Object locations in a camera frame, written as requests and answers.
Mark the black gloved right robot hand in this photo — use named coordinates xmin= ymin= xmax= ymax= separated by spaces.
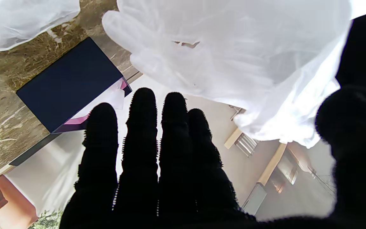
xmin=59 ymin=85 xmax=366 ymax=229

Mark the translucent white glove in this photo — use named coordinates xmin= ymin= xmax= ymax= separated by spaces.
xmin=73 ymin=80 xmax=126 ymax=121
xmin=0 ymin=0 xmax=81 ymax=65
xmin=102 ymin=0 xmax=352 ymax=149

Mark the printed kitchen scene backdrop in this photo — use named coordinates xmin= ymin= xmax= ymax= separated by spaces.
xmin=0 ymin=73 xmax=339 ymax=229

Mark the black box with pink inside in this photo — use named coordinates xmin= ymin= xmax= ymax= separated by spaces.
xmin=16 ymin=37 xmax=132 ymax=134

